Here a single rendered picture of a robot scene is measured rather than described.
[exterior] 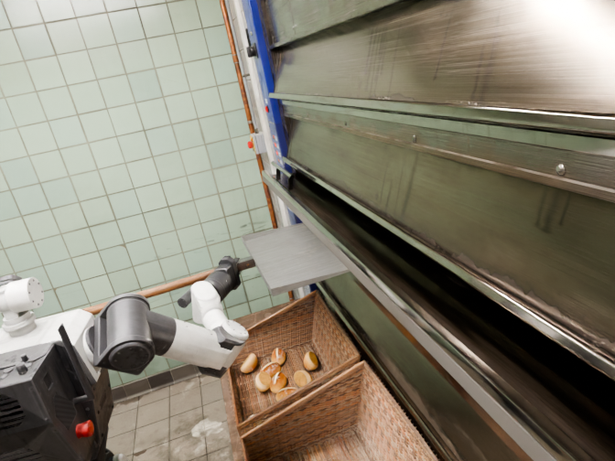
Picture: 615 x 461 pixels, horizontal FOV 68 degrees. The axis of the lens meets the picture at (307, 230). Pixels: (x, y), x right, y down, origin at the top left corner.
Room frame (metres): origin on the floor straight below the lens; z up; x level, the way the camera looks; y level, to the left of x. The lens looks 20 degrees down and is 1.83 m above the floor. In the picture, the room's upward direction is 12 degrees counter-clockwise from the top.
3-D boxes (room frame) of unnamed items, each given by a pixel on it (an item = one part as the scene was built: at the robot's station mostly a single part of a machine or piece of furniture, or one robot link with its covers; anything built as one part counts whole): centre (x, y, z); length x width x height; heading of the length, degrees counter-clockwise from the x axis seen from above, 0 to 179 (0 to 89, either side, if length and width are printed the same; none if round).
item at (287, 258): (1.56, 0.04, 1.19); 0.55 x 0.36 x 0.03; 14
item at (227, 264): (1.41, 0.31, 1.20); 0.12 x 0.10 x 0.13; 158
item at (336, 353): (1.55, 0.19, 0.72); 0.56 x 0.49 x 0.28; 11
